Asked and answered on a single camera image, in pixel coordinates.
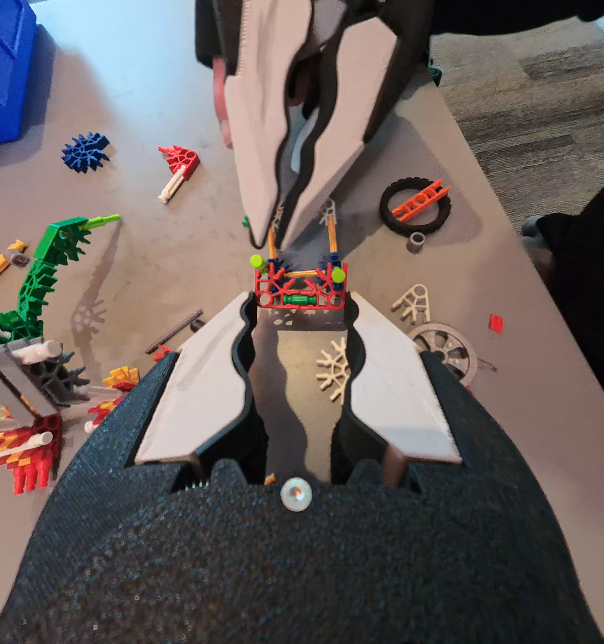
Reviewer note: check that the red connector pair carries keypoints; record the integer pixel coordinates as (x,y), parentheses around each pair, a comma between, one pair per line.
(302,292)

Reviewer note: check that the person's leg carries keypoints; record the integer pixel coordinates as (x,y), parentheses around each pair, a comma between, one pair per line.
(584,282)

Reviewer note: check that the orange rod blue connector frame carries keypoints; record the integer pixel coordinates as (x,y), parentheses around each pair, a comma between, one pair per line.
(257,262)

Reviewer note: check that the small grey spacer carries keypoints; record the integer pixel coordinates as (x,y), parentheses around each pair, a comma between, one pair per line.
(416,239)

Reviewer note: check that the multicolour toy model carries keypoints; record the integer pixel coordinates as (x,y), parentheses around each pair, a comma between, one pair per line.
(31,403)

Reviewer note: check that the thin grey rod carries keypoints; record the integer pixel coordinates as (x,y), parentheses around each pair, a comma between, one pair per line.
(176,330)

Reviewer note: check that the small red piece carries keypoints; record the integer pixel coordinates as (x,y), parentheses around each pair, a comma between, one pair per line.
(495,323)

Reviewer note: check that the person's shoe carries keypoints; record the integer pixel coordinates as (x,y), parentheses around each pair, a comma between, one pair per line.
(533,231)

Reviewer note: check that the grey wheel hub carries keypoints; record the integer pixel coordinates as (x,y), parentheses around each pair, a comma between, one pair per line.
(448,352)

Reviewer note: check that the black rubber tire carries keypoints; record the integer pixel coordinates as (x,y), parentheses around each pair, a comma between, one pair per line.
(387,211)

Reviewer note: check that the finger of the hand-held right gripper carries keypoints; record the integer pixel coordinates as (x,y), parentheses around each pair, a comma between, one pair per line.
(262,111)
(347,111)

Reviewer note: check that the small red connector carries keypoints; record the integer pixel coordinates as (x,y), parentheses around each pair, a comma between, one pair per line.
(159,352)

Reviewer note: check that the orange rod grey end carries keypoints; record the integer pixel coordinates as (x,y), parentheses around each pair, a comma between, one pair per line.
(0,264)

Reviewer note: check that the white snowflake connector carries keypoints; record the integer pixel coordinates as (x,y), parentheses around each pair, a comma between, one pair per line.
(334,370)

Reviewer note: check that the blue snowflake connector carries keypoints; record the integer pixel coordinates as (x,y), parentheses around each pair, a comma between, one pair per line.
(86,151)

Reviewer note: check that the orange ladder connector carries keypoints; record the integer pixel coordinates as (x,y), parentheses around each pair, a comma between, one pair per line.
(420,199)

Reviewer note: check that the red connector white rod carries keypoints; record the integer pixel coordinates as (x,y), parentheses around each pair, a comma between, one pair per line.
(179,159)

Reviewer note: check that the blue plastic bin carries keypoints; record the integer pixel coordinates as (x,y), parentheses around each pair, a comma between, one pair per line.
(5,70)

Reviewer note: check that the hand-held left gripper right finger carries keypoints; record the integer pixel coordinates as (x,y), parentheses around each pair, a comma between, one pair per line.
(403,397)

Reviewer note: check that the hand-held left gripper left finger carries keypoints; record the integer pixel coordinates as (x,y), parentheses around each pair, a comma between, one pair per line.
(196,403)

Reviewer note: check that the grey fan connector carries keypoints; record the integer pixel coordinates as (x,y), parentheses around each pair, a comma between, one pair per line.
(413,302)

